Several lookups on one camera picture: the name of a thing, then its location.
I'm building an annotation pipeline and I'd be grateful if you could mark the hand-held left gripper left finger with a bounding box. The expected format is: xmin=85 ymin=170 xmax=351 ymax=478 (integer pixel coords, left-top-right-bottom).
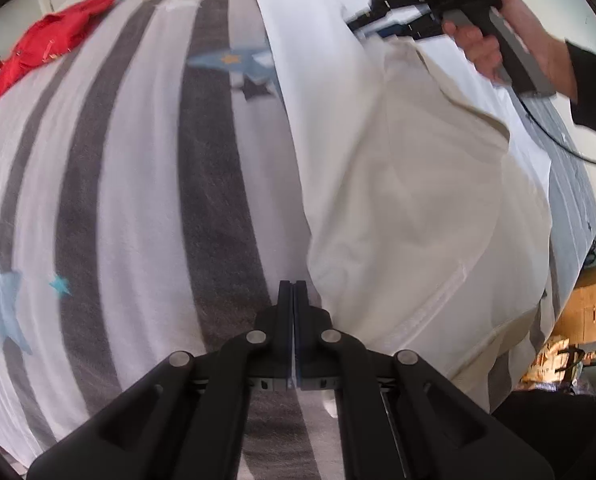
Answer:
xmin=26 ymin=280 xmax=295 ymax=480

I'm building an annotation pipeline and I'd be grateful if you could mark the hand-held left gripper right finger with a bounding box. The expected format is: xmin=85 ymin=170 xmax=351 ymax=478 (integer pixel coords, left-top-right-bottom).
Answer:
xmin=295 ymin=282 xmax=554 ymax=480

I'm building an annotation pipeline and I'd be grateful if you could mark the plain white sweatshirt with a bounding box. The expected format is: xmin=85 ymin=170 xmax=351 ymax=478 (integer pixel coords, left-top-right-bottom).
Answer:
xmin=245 ymin=0 xmax=554 ymax=411

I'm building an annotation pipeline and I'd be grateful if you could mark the person's leg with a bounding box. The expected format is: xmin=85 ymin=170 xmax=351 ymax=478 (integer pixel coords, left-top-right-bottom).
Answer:
xmin=492 ymin=387 xmax=596 ymax=480

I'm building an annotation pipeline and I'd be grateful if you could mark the black cable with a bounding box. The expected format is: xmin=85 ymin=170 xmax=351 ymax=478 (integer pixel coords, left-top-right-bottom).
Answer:
xmin=515 ymin=95 xmax=596 ymax=167

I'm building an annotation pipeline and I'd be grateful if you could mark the red shirt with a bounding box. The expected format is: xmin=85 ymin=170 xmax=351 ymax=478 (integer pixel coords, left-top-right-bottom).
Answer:
xmin=0 ymin=0 xmax=120 ymax=108

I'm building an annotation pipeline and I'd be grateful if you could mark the patterned bag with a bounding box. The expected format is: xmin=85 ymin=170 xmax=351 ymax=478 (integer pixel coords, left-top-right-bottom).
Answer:
xmin=520 ymin=337 xmax=586 ymax=391

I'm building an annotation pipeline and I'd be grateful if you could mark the bed with striped sheet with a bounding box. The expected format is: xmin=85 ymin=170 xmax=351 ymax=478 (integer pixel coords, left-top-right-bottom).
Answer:
xmin=0 ymin=0 xmax=596 ymax=480

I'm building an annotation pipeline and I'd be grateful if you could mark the person's right forearm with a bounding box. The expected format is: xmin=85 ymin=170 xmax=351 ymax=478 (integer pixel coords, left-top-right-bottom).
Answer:
xmin=565 ymin=40 xmax=596 ymax=136

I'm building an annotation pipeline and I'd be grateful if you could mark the person's right hand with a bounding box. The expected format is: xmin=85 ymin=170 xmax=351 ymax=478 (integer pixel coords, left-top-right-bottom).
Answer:
xmin=442 ymin=0 xmax=578 ymax=100

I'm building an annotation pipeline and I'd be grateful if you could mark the wooden cabinet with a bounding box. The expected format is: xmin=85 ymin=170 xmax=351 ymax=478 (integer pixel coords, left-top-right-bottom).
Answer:
xmin=553 ymin=264 xmax=596 ymax=346

